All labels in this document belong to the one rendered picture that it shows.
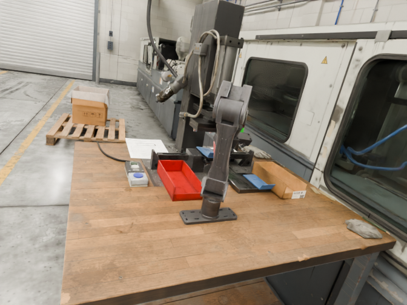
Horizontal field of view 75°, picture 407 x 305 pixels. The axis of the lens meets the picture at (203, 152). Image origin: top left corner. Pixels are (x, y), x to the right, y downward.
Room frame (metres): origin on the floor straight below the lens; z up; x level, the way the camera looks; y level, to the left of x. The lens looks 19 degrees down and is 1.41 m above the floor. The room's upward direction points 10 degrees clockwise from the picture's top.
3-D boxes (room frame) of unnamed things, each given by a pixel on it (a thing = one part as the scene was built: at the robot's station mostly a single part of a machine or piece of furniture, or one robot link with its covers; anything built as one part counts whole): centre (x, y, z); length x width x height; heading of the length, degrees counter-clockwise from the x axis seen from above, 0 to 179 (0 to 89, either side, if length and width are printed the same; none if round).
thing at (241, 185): (1.13, -0.22, 0.91); 0.17 x 0.16 x 0.02; 116
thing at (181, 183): (0.99, 0.08, 0.93); 0.25 x 0.12 x 0.06; 26
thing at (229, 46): (1.23, -0.02, 1.37); 0.11 x 0.09 x 0.30; 116
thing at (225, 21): (1.35, 0.03, 1.44); 0.17 x 0.13 x 0.42; 26
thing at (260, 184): (1.12, -0.27, 0.93); 0.15 x 0.07 x 0.03; 28
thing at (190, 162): (1.23, -0.03, 0.94); 0.20 x 0.10 x 0.07; 116
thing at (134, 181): (0.95, 0.24, 0.90); 0.07 x 0.07 x 0.06; 26
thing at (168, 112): (6.93, 1.20, 0.49); 5.51 x 1.02 x 0.97; 23
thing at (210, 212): (0.80, -0.06, 0.94); 0.20 x 0.07 x 0.08; 116
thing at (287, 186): (1.18, -0.37, 0.93); 0.25 x 0.13 x 0.08; 26
